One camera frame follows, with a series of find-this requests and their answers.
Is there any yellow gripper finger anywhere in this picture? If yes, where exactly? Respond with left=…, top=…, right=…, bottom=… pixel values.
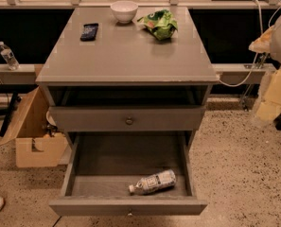
left=249, top=26, right=273, bottom=53
left=254, top=67, right=281, bottom=122

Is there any clear plastic water bottle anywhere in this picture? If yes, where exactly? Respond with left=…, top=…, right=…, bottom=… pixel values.
left=129, top=169, right=176, bottom=195

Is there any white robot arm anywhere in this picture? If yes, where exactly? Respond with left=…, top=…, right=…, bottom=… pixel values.
left=249, top=16, right=281, bottom=121

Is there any grey drawer cabinet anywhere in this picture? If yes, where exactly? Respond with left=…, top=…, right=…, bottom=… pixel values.
left=35, top=6, right=220, bottom=145

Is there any open grey bottom drawer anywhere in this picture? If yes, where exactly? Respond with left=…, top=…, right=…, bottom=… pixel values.
left=50, top=131, right=207, bottom=216

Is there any closed grey upper drawer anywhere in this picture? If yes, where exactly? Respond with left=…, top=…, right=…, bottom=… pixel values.
left=49, top=106, right=205, bottom=131

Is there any upright water bottle on ledge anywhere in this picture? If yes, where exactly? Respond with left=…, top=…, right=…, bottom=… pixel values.
left=0, top=42, right=19, bottom=70

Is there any green chip bag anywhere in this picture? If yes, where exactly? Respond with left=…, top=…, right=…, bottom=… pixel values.
left=137, top=9, right=178, bottom=41

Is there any white ceramic bowl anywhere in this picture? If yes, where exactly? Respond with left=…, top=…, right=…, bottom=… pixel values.
left=110, top=1, right=138, bottom=24

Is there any cardboard box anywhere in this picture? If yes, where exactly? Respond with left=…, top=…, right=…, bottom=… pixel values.
left=0, top=87, right=71, bottom=167

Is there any black pole left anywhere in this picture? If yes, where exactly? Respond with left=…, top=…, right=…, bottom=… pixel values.
left=0, top=92, right=18, bottom=137

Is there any white cable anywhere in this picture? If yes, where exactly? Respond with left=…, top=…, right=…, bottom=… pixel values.
left=218, top=0, right=281, bottom=88

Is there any grey horizontal ledge rail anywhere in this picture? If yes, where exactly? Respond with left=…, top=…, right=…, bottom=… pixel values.
left=0, top=63, right=275, bottom=85

